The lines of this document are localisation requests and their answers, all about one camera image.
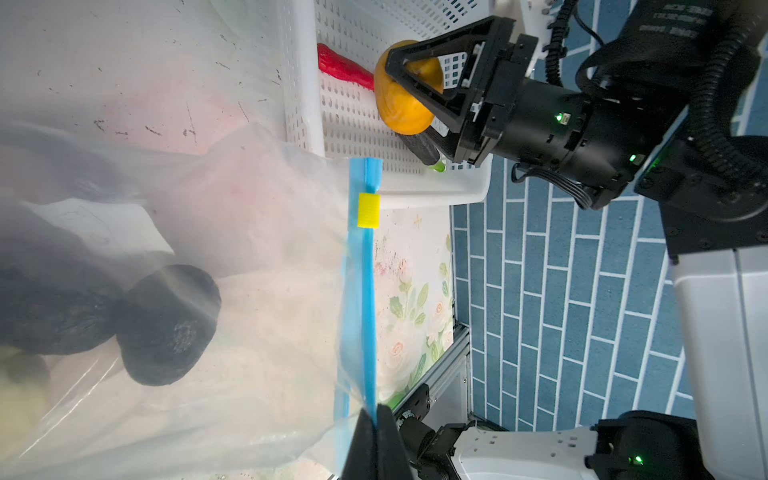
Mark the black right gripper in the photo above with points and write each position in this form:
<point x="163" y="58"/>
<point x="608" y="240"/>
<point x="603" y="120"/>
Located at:
<point x="590" y="143"/>

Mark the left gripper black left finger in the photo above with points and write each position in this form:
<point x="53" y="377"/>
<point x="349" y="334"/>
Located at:
<point x="361" y="461"/>

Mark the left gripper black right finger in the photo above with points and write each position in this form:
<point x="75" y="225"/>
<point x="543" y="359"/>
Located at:
<point x="390" y="458"/>

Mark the yellow toy fruit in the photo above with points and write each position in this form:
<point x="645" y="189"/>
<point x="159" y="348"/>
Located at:
<point x="398" y="109"/>

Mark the dark purple toy eggplant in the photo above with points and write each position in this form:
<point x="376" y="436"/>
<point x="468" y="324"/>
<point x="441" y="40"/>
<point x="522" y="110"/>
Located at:
<point x="425" y="150"/>

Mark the clear zip top bag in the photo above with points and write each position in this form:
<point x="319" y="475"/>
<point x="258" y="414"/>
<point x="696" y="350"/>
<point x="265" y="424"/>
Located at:
<point x="291" y="364"/>

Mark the dark toy avocado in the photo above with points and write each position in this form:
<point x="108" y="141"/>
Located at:
<point x="165" y="322"/>

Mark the cream toy bun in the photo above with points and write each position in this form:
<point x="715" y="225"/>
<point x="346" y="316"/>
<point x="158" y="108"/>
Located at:
<point x="25" y="396"/>

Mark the dark brown toy food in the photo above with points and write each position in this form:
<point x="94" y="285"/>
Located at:
<point x="53" y="301"/>

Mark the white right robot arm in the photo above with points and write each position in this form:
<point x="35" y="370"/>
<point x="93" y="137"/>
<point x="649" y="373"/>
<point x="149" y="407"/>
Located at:
<point x="711" y="189"/>

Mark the red toy chili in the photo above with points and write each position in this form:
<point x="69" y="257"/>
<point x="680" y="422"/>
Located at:
<point x="342" y="68"/>

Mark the white plastic basket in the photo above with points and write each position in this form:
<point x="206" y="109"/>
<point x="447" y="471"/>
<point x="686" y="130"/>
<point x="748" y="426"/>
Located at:
<point x="278" y="84"/>

